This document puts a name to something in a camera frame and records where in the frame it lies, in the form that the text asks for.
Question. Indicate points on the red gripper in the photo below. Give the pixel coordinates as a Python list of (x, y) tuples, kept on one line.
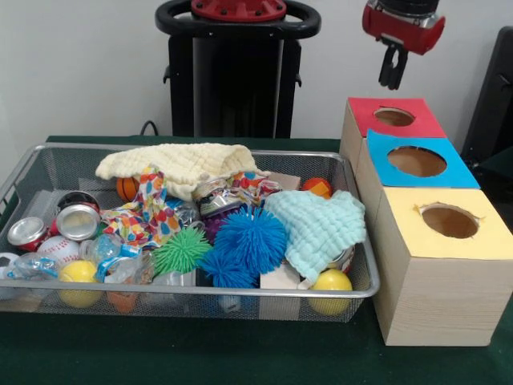
[(401, 30)]

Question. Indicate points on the cream waffle cloth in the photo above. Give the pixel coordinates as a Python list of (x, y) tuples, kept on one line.
[(188, 160)]

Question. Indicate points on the colourful dotted cloth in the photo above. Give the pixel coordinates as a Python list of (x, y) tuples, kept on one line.
[(144, 216)]

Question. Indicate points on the red robot base flange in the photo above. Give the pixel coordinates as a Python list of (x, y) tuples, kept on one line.
[(240, 10)]

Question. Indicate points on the wooden box with three holes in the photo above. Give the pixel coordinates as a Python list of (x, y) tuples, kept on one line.
[(441, 301)]

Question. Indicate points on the silver mesh bin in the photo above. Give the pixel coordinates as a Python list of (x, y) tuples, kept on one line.
[(168, 309)]

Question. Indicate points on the black upright panel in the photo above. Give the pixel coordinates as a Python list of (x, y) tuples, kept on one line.
[(493, 100)]

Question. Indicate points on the dark green table cloth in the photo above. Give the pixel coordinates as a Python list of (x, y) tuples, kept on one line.
[(501, 162), (200, 353)]

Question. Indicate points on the mint waffle cloth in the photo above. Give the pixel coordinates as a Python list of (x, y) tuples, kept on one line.
[(318, 226)]

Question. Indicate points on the yellow plastic ball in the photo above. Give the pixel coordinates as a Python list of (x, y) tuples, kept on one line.
[(78, 272), (332, 282)]

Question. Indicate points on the large blue spiky ball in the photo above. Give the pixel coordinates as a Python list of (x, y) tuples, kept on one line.
[(250, 240)]

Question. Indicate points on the small blue spiky ball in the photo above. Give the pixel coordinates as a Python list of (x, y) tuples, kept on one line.
[(226, 270)]

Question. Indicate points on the green spiky ball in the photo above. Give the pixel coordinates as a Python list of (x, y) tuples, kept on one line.
[(180, 252)]

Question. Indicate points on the small orange basketball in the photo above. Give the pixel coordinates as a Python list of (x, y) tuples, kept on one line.
[(127, 189)]

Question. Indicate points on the silver drink can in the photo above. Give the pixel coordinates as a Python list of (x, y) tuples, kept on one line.
[(78, 222)]

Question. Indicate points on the white baseball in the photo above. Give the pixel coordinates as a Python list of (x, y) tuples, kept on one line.
[(59, 248)]

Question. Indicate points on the red cola can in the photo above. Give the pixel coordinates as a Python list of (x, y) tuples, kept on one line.
[(27, 232)]

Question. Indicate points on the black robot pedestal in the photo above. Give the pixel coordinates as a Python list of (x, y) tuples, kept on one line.
[(236, 80)]

